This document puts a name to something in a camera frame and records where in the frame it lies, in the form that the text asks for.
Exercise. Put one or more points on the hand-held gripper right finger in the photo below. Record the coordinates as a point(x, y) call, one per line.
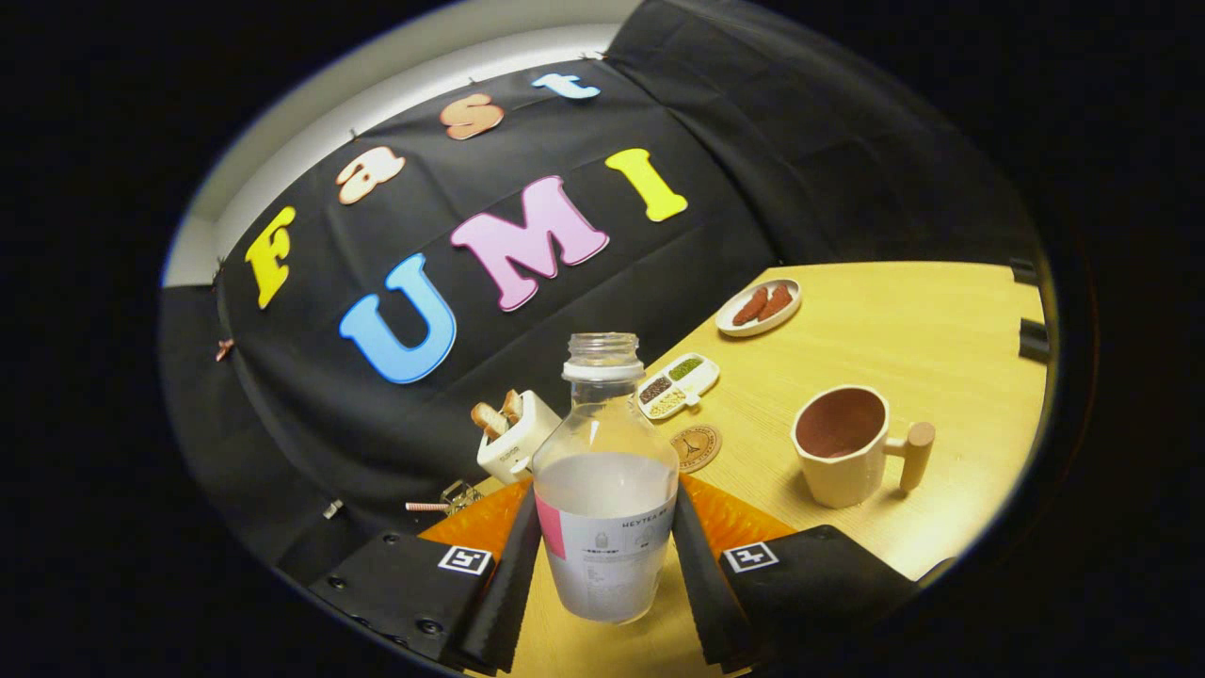
point(706, 593)

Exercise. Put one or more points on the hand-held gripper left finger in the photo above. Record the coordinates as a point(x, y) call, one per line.
point(513, 593)

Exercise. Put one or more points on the clear juice bottle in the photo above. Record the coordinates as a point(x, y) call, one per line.
point(602, 527)

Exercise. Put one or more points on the round brown coaster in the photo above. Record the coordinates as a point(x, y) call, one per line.
point(698, 444)

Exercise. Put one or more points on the striped straw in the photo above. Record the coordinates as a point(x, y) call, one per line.
point(425, 507)

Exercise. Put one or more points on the white toaster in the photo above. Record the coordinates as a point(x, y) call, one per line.
point(518, 447)

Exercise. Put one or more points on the rounded bread slice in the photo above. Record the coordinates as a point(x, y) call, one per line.
point(490, 420)

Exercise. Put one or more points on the square bread slice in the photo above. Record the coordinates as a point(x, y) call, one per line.
point(513, 406)

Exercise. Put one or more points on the silver cloth clip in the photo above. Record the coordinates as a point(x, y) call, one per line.
point(332, 509)

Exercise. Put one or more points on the white divided condiment dish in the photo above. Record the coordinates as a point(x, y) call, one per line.
point(680, 384)

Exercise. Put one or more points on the white round plate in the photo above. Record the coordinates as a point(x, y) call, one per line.
point(727, 325)

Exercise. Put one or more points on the red-brown meat piece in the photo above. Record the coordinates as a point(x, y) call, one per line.
point(776, 301)
point(750, 307)

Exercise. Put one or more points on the wooden table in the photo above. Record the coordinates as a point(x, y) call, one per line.
point(894, 320)

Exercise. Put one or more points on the orange cloth clip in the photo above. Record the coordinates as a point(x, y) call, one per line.
point(223, 349)

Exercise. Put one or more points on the black table clamp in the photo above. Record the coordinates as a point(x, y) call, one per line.
point(1034, 341)
point(1023, 270)

